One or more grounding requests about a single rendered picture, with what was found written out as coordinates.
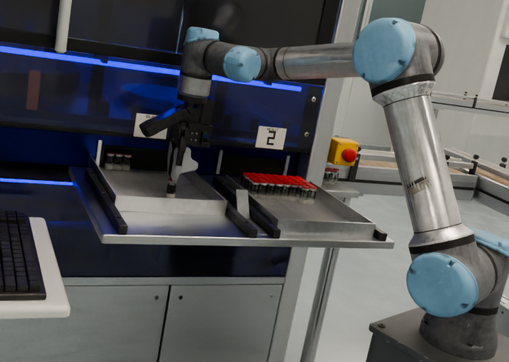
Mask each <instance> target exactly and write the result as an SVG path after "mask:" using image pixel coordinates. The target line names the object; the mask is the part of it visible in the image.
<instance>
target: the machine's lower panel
mask: <svg viewBox="0 0 509 362"><path fill-rule="evenodd" d="M61 278H62V281H63V284H64V288H65V292H66V294H67V299H68V302H69V305H70V315H69V316H68V317H49V318H16V319H0V362H157V359H158V362H267V357H268V353H269V349H270V343H271V339H272V334H273V328H274V323H275V320H276V313H277V309H278V305H279V298H280V295H281V291H282V287H283V284H284V280H285V277H284V276H62V277H61ZM169 285H170V293H169V298H168V302H167V295H168V290H169ZM166 303H167V311H166V316H165V321H164V313H165V308H166ZM163 322H164V330H163V335H162V340H161V332H162V327H163ZM160 340H161V348H160V354H159V358H158V351H159V346H160Z"/></svg>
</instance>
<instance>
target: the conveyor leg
mask: <svg viewBox="0 0 509 362"><path fill-rule="evenodd" d="M336 198H338V199H339V200H340V201H342V202H344V203H346V204H347V205H348V206H350V202H351V198H344V197H336ZM339 249H340V248H324V253H323V259H322V262H321V266H320V272H319V276H318V280H317V286H316V290H315V293H314V300H313V304H312V308H311V314H310V317H309V321H308V327H307V331H306V335H305V339H304V345H303V348H302V353H301V359H300V362H314V361H315V357H316V353H317V347H318V343H319V340H320V334H321V330H322V326H323V320H324V317H325V313H326V307H327V303H328V300H329V294H330V289H331V286H332V283H333V277H334V273H335V269H336V263H337V259H338V256H339Z"/></svg>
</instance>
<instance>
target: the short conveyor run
mask: <svg viewBox="0 0 509 362"><path fill-rule="evenodd" d="M450 157H451V156H450V155H449V154H445V159H446V162H447V165H448V171H449V174H450V177H451V183H452V186H453V190H454V195H455V198H456V200H468V201H472V200H473V195H474V192H475V188H476V184H477V180H478V176H477V175H471V174H468V173H465V172H463V171H460V170H459V168H467V169H473V165H474V164H472V163H464V162H461V160H462V159H461V158H450ZM328 167H330V168H338V169H339V177H338V181H341V182H343V183H344V184H346V185H348V186H350V187H352V188H353V189H355V190H356V191H358V192H359V194H369V195H394V196H404V190H403V187H402V184H401V178H400V174H399V171H398V165H397V162H396V159H395V153H394V152H390V151H374V150H367V149H362V147H361V146H358V152H357V157H356V159H355V163H354V166H344V165H334V164H332V163H330V162H329V161H327V162H326V168H328Z"/></svg>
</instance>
